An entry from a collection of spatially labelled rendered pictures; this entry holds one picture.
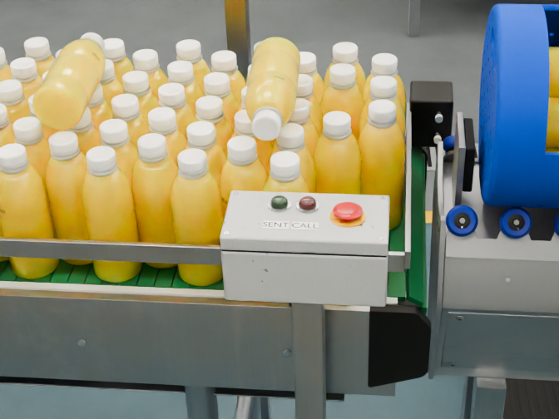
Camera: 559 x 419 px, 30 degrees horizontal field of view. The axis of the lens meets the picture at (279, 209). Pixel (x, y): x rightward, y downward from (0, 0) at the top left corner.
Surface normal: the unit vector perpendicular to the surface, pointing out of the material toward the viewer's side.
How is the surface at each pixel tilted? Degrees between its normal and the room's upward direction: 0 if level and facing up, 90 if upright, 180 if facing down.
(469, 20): 0
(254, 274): 90
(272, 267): 90
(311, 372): 90
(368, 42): 0
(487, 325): 110
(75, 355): 90
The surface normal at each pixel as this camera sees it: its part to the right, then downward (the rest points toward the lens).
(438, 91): -0.04, -0.81
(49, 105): -0.07, 0.59
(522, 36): -0.07, -0.55
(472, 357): -0.07, 0.82
